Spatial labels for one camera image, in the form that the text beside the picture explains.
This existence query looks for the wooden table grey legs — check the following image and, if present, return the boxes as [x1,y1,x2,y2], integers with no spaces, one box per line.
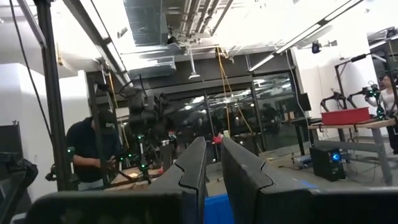
[307,117,398,187]

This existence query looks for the linear ceiling light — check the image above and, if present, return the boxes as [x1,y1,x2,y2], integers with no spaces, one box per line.
[248,0,364,72]

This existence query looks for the silver ventilation duct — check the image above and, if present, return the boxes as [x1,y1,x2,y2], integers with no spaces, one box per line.
[123,0,187,75]

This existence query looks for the black computer blue light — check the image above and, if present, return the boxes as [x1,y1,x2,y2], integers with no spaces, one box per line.
[310,145,346,182]

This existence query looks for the person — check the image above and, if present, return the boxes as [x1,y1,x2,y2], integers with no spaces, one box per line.
[364,73,398,125]
[65,110,123,191]

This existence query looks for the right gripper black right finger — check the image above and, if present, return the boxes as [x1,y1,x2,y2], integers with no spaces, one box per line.
[220,136,398,224]

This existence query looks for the red plastic bin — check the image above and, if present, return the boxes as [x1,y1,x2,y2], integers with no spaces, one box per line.
[321,107,371,126]

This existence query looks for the wooden work table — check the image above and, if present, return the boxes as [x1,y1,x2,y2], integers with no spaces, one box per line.
[105,166,165,191]

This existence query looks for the dark blurry bag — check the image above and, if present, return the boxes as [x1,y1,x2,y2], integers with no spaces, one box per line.
[0,151,39,224]

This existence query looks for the blue plastic bin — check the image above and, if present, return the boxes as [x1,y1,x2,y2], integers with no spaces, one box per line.
[203,193,236,224]

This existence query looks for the white pendant lamp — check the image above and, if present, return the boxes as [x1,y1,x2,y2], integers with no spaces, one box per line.
[188,46,201,80]

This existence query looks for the black aluminium table frame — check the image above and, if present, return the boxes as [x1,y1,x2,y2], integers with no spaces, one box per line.
[32,0,74,191]

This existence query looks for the black flat panel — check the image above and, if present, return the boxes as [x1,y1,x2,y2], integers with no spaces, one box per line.
[0,123,23,154]

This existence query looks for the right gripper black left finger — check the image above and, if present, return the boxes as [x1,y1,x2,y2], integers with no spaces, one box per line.
[24,136,208,224]

